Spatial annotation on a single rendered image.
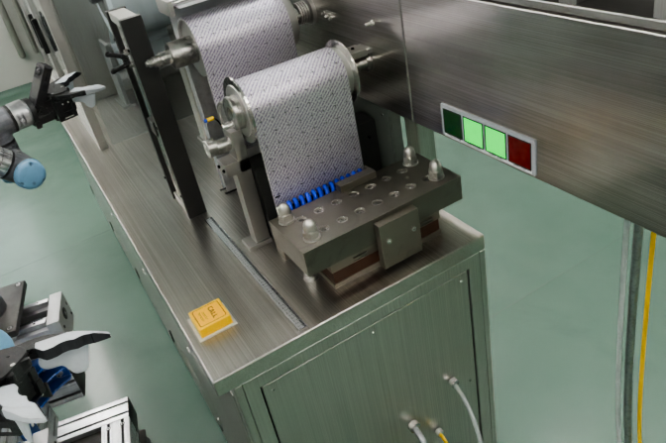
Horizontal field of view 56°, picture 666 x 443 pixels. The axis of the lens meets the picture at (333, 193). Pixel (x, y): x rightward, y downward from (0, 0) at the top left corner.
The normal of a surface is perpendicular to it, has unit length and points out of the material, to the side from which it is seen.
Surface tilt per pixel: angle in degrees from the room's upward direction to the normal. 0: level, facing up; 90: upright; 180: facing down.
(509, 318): 0
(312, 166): 90
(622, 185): 90
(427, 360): 90
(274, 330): 0
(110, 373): 0
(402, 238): 90
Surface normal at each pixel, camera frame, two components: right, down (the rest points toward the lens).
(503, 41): -0.85, 0.40
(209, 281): -0.18, -0.84
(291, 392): 0.50, 0.37
